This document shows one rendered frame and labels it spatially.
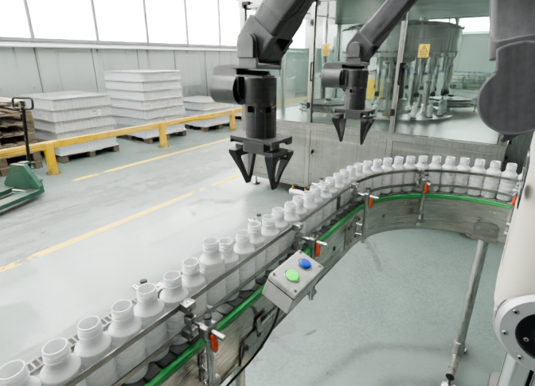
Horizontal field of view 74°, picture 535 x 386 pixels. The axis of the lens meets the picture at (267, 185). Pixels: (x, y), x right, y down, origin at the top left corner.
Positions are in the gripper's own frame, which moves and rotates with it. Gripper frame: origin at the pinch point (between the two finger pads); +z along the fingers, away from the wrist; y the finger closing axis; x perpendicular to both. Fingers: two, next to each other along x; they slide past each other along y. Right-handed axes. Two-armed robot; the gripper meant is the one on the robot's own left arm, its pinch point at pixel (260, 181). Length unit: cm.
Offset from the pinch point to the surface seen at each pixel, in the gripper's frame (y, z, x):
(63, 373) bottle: -11.6, 24.2, -36.5
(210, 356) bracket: -3.6, 35.6, -12.8
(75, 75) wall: -719, 20, 325
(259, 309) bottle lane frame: -9.3, 42.9, 11.2
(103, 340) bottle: -12.8, 23.9, -29.1
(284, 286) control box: 2.7, 26.4, 5.2
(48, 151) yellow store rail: -496, 108, 158
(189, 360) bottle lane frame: -8.9, 39.1, -14.0
